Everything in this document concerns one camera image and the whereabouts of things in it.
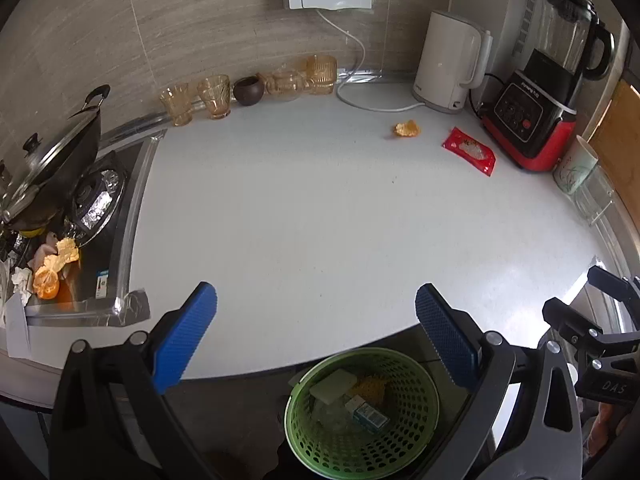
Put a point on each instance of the white sponge block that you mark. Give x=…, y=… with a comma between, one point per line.
x=332, y=385

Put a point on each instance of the brown ceramic cup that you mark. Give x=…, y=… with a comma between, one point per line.
x=248, y=91

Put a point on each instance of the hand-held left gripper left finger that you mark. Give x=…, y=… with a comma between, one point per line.
x=185, y=335

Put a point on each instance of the white electric kettle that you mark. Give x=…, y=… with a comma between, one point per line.
x=445, y=60

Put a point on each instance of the clear glass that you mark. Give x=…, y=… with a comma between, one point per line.
x=596, y=200

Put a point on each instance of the white printed cup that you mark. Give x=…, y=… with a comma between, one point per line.
x=575, y=165

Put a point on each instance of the amber glass cup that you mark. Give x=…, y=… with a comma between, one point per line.
x=176, y=104
x=215, y=96

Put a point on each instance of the orange peel piece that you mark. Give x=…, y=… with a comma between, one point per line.
x=406, y=129

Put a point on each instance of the halved tangerine peel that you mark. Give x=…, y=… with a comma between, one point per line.
x=45, y=283

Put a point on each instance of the curled orange peel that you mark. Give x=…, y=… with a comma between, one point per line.
x=67, y=250

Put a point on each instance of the yellow plastic mesh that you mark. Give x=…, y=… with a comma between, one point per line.
x=370, y=387

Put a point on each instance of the foil-lined stove burner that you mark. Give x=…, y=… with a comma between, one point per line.
x=97, y=205

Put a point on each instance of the crumpled tissue on stove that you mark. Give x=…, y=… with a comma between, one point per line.
x=20, y=280

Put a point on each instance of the clear glass teapot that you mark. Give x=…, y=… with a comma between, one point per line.
x=285, y=84

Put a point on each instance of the gas stove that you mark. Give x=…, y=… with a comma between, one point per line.
x=114, y=242

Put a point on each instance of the wooden cutting board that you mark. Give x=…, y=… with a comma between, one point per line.
x=620, y=135

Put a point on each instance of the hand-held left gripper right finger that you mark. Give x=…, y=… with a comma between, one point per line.
x=445, y=335

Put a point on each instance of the red snack packet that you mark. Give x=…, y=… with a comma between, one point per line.
x=470, y=150

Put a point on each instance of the white paper sheet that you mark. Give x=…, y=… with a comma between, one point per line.
x=15, y=325

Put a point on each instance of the ribbed amber glass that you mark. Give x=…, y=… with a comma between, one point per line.
x=321, y=74

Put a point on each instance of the person's right hand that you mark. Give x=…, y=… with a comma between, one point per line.
x=600, y=432

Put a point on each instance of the blue and white carton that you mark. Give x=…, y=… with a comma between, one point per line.
x=367, y=412

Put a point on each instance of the blue and white sticker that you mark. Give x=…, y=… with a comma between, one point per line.
x=102, y=282

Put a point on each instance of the black wok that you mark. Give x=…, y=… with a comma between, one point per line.
x=80, y=152

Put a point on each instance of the red and black blender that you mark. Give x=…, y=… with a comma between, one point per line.
x=535, y=110

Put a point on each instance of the green perforated plastic basket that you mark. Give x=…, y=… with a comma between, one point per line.
x=415, y=440

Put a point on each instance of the flat orange peel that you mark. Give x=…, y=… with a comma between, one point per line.
x=51, y=263

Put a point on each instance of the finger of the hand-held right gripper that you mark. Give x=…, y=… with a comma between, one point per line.
x=620, y=292
x=575, y=327

